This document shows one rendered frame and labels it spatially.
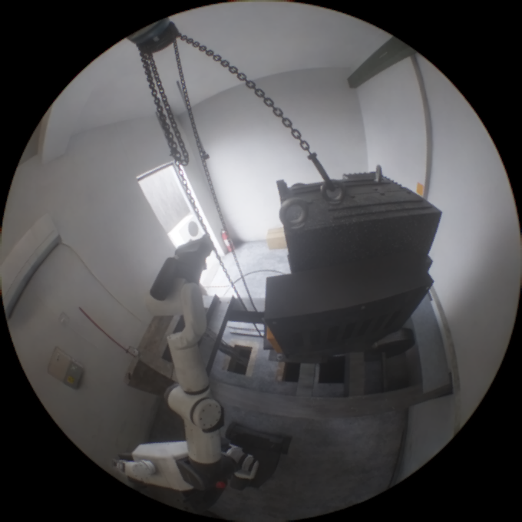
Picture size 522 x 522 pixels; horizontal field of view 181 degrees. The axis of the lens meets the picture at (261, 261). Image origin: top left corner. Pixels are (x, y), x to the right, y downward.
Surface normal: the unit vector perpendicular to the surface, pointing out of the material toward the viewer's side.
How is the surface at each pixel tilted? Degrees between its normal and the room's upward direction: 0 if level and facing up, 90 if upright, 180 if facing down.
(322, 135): 90
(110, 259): 90
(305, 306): 0
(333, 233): 90
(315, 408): 0
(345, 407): 0
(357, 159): 90
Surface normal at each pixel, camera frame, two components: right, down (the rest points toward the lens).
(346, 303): -0.27, -0.73
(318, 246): -0.05, 0.66
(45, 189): 0.94, -0.06
